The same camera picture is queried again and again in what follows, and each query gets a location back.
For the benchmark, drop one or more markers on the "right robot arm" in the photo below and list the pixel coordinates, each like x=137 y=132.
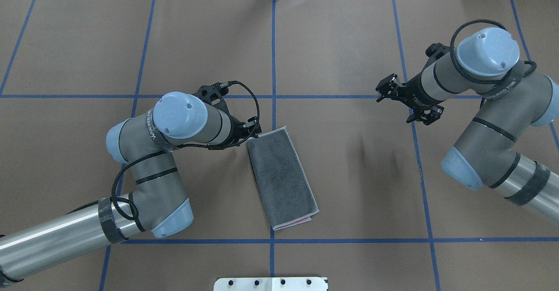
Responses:
x=514 y=96

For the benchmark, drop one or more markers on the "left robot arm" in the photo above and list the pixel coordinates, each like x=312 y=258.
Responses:
x=147 y=194

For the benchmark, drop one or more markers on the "white pedestal column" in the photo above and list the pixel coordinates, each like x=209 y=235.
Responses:
x=271 y=284

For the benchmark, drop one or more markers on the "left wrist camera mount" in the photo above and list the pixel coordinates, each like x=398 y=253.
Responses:
x=214 y=94

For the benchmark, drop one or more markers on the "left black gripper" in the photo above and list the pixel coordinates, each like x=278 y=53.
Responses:
x=237 y=133

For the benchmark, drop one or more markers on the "pink and grey towel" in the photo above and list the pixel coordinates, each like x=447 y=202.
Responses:
x=283 y=187

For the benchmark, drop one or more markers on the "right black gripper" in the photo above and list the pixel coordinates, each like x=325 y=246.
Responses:
x=416 y=93

